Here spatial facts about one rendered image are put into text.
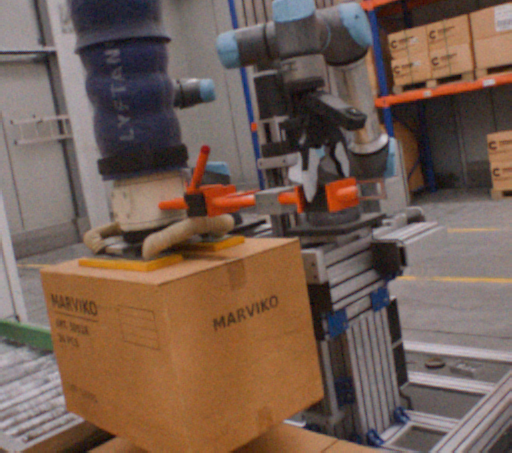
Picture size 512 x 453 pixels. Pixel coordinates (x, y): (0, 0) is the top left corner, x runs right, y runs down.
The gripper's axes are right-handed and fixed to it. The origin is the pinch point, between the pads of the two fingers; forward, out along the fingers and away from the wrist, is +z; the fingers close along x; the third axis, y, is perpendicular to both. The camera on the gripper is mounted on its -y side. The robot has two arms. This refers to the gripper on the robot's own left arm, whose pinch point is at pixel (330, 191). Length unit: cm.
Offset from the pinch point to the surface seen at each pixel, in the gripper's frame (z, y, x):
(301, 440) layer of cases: 67, 39, -17
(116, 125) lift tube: -20, 55, 9
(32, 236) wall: 104, 996, -323
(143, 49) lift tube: -36, 50, 1
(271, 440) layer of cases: 67, 46, -13
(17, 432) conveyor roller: 68, 124, 25
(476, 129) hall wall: 44, 422, -812
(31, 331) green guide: 61, 211, -16
